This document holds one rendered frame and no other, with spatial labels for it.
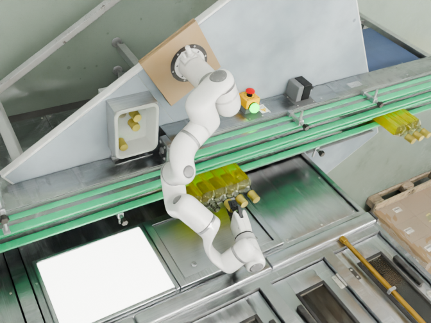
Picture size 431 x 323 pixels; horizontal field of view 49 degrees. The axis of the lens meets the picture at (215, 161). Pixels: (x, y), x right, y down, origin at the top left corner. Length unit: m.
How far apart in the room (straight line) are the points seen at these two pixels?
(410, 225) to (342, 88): 3.42
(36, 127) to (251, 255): 1.32
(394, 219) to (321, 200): 3.47
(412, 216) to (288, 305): 4.08
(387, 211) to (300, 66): 3.65
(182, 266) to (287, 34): 1.05
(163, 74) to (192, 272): 0.74
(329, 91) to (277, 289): 1.01
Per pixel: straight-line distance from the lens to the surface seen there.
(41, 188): 1.86
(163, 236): 1.91
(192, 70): 1.74
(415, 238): 5.59
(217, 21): 1.85
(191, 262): 1.84
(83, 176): 1.88
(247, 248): 1.62
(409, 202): 5.95
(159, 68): 1.78
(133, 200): 1.91
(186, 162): 1.49
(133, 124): 1.83
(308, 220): 2.13
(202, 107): 1.50
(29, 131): 2.47
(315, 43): 2.25
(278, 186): 2.24
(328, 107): 2.30
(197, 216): 1.54
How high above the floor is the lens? 2.14
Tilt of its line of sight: 37 degrees down
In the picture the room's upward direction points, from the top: 140 degrees clockwise
